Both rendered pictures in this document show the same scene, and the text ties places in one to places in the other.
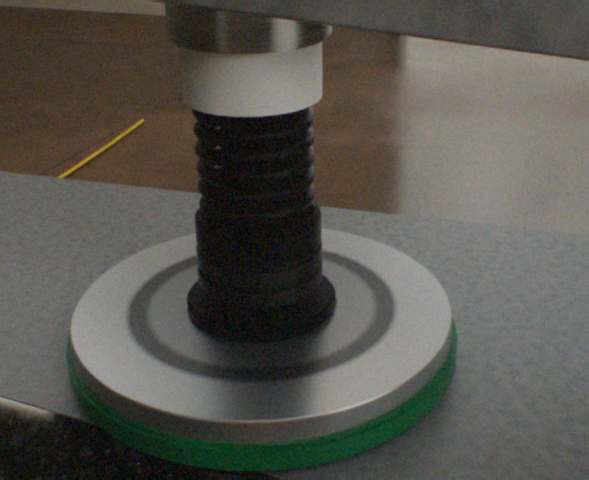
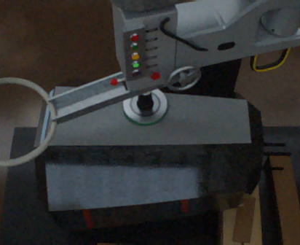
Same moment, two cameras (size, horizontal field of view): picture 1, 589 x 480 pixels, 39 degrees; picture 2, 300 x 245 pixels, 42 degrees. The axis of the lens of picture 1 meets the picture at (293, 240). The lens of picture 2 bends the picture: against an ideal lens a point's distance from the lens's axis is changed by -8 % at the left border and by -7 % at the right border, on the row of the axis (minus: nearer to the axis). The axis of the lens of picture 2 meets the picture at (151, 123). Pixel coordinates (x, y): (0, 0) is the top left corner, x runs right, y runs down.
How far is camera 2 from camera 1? 2.13 m
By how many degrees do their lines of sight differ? 94
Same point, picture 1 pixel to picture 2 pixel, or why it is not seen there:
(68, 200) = (194, 135)
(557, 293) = (111, 127)
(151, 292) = (159, 102)
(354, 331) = (133, 100)
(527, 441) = not seen: hidden behind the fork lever
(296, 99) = not seen: hidden behind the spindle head
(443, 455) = not seen: hidden behind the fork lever
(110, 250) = (177, 122)
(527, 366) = (114, 111)
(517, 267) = (116, 133)
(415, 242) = (132, 136)
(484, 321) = (120, 119)
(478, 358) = (120, 111)
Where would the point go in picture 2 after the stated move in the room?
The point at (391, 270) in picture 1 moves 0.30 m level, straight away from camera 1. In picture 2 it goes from (132, 114) to (144, 169)
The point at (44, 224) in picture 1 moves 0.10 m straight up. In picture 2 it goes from (192, 127) to (194, 116)
